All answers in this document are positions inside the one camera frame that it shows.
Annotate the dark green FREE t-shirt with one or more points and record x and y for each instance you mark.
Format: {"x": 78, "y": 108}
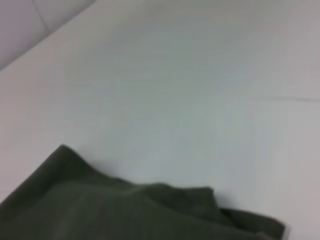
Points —
{"x": 112, "y": 215}

